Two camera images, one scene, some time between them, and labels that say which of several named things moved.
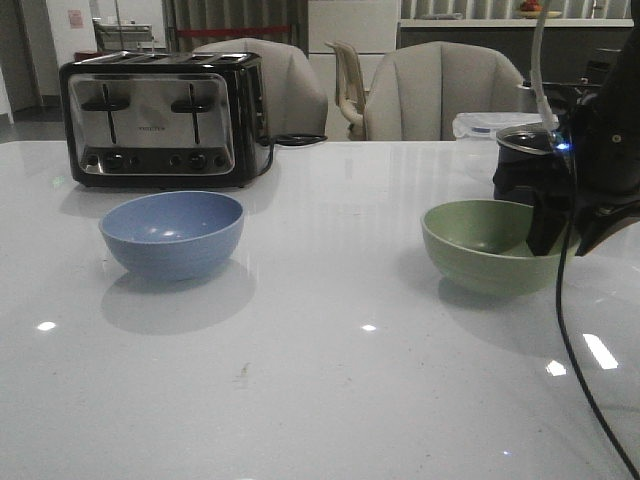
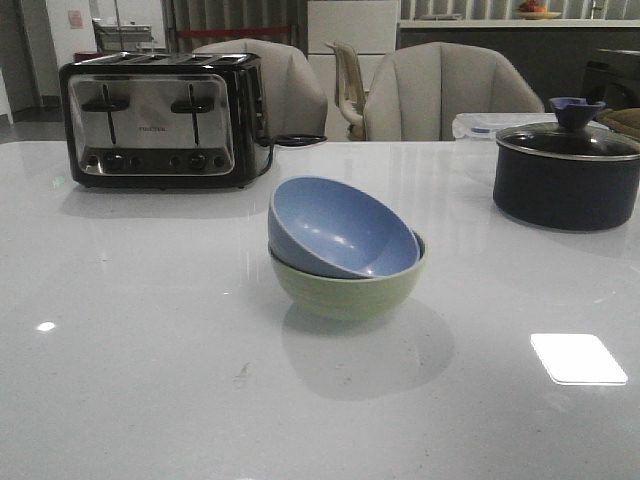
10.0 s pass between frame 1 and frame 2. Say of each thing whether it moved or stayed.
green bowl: moved
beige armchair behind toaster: stayed
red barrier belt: stayed
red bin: stayed
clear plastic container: stayed
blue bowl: moved
